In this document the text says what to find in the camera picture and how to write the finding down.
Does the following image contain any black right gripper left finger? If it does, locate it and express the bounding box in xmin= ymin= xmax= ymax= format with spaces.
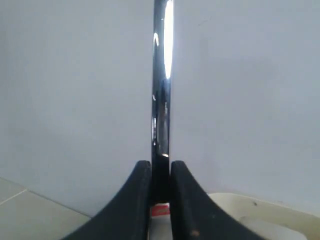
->
xmin=64 ymin=160 xmax=152 ymax=240

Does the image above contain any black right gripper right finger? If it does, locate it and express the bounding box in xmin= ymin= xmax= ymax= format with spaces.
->
xmin=169 ymin=160 xmax=260 ymax=240

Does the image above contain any silver table knife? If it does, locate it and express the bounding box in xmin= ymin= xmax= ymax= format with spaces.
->
xmin=151 ymin=0 xmax=174 ymax=204

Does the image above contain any red tablecloth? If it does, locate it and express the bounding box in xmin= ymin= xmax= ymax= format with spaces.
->
xmin=150 ymin=203 xmax=170 ymax=217

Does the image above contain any cream plastic bin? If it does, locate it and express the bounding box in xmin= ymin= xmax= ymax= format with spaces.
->
xmin=208 ymin=192 xmax=320 ymax=240

